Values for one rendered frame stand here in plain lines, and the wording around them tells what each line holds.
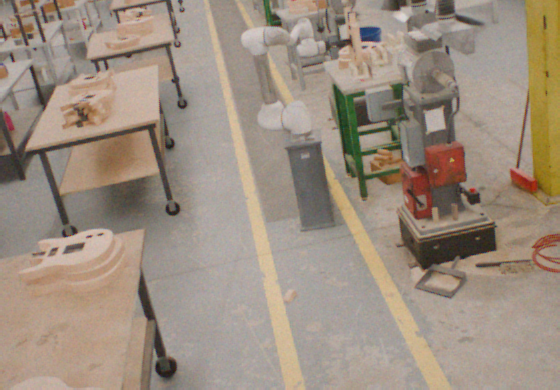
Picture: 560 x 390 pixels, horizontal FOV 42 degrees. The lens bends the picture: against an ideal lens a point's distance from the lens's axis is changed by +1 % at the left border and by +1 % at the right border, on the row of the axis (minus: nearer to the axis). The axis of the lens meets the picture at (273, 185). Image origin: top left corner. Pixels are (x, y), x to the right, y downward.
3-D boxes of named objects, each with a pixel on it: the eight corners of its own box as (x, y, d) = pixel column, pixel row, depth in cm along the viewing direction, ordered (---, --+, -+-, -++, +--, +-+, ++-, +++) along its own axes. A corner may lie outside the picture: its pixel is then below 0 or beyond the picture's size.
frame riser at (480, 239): (507, 254, 469) (504, 220, 459) (414, 275, 467) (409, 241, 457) (476, 221, 516) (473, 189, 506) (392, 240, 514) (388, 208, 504)
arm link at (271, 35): (290, 27, 509) (272, 29, 515) (279, 22, 493) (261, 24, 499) (290, 46, 509) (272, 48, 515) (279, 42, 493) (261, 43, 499)
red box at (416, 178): (433, 217, 467) (427, 165, 453) (414, 221, 467) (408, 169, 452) (421, 201, 490) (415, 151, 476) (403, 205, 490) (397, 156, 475)
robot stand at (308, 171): (300, 232, 550) (284, 147, 523) (299, 216, 576) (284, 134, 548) (336, 226, 548) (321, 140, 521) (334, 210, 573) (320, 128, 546)
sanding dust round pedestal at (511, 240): (644, 252, 443) (644, 246, 442) (409, 304, 438) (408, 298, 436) (534, 167, 578) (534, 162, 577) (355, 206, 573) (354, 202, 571)
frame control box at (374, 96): (411, 131, 460) (407, 92, 450) (378, 138, 459) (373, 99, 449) (400, 119, 482) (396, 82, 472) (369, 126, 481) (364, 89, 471)
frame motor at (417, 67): (458, 90, 435) (454, 47, 425) (414, 99, 434) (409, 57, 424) (436, 74, 473) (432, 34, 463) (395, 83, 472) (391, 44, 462)
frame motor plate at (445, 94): (460, 96, 433) (459, 90, 431) (420, 105, 432) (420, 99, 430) (440, 82, 466) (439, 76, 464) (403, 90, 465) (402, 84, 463)
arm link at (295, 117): (307, 134, 522) (302, 105, 514) (284, 134, 530) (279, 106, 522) (315, 126, 536) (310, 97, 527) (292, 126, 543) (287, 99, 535)
